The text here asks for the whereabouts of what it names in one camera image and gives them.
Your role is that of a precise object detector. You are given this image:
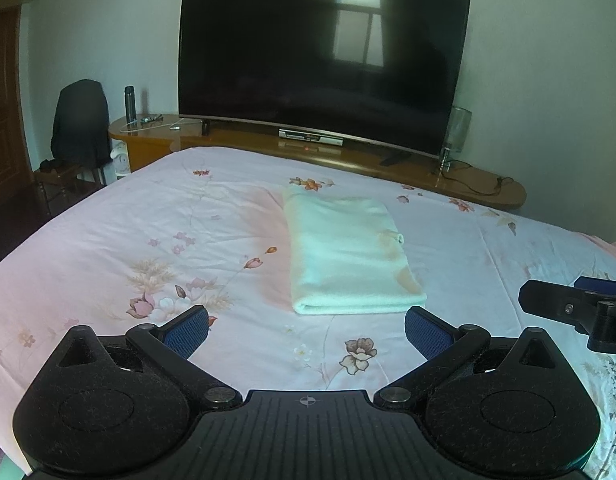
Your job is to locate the wooden television cabinet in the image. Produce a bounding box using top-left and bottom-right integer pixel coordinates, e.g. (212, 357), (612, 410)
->
(108, 114), (527, 211)

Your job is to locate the glass table lamp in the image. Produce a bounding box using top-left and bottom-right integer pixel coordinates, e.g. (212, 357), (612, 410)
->
(439, 106), (473, 173)

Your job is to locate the brown wooden door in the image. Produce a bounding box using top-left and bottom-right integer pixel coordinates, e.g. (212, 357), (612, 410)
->
(0, 10), (34, 206)

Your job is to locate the black jacket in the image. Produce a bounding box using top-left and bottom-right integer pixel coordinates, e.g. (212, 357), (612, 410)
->
(50, 79), (112, 168)

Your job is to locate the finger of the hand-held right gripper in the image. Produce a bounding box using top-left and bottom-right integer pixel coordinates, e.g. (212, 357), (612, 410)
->
(519, 276), (616, 356)

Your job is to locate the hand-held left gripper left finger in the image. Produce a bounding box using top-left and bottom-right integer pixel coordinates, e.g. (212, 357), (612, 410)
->
(53, 305), (244, 409)

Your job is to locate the black power cable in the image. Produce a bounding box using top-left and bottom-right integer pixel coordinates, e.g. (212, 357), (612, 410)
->
(438, 160), (514, 196)

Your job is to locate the silver set-top box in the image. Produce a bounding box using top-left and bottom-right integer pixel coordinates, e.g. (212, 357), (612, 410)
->
(279, 129), (345, 146)

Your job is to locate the wooden chair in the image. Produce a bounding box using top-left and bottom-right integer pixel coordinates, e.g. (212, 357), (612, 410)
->
(34, 160), (109, 218)

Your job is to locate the white knitted sweater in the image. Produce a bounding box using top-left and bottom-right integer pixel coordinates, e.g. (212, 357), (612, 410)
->
(282, 187), (428, 316)

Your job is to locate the black curved television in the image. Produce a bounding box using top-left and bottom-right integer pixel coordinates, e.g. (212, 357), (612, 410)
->
(178, 0), (472, 157)

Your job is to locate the pink floral bedsheet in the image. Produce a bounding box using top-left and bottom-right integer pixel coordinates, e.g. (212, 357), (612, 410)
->
(0, 146), (616, 480)

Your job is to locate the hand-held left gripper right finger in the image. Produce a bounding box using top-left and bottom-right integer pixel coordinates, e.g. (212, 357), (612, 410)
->
(373, 305), (562, 409)

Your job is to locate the small white appliance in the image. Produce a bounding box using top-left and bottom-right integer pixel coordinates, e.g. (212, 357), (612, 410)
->
(110, 140), (132, 180)

